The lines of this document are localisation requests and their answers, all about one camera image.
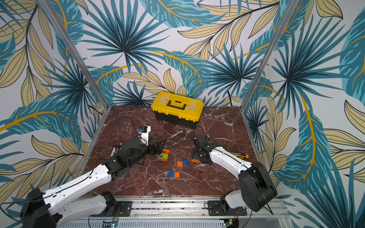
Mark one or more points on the tan 2x4 brick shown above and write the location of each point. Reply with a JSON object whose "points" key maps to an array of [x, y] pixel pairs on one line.
{"points": [[162, 159]]}

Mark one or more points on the green 2x4 brick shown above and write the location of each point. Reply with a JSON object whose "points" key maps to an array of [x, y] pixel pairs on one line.
{"points": [[164, 156]]}

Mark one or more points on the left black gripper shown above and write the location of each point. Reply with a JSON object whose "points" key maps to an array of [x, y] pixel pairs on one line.
{"points": [[154, 151]]}

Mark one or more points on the yellow black toolbox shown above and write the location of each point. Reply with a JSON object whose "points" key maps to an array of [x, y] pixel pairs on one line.
{"points": [[177, 109]]}

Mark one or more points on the yellow utility knife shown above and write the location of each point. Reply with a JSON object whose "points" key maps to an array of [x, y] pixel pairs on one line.
{"points": [[241, 156]]}

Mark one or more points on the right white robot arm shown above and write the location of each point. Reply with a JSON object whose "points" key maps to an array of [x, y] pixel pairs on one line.
{"points": [[256, 187]]}

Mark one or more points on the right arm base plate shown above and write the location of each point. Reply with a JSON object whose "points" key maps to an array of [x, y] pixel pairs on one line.
{"points": [[220, 208]]}

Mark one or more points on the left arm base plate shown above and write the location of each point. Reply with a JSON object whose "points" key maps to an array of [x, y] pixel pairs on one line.
{"points": [[119, 209]]}

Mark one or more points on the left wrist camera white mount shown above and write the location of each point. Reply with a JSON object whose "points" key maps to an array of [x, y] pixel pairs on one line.
{"points": [[143, 134]]}

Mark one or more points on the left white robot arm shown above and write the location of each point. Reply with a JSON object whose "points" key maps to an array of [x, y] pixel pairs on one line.
{"points": [[58, 206]]}

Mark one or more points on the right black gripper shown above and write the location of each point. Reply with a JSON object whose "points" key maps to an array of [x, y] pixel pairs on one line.
{"points": [[200, 146]]}

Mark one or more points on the aluminium front rail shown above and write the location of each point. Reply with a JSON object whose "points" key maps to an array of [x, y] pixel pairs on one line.
{"points": [[186, 212]]}

